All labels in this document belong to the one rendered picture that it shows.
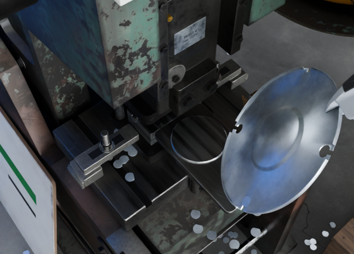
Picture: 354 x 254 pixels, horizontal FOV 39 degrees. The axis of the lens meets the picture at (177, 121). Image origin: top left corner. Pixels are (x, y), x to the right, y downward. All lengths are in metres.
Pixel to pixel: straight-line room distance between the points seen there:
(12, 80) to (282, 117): 0.63
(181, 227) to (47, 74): 0.45
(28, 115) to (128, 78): 0.54
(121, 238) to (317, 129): 0.51
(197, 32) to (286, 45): 1.52
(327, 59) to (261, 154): 1.50
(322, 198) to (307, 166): 1.14
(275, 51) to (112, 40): 1.73
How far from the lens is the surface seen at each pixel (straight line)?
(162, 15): 0.75
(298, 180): 0.84
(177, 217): 1.16
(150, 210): 1.14
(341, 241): 1.53
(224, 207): 1.02
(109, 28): 0.68
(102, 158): 1.11
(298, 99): 0.93
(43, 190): 1.39
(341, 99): 0.83
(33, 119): 1.29
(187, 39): 0.89
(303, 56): 2.38
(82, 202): 1.22
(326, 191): 2.00
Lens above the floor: 1.70
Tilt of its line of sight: 55 degrees down
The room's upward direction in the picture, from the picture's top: straight up
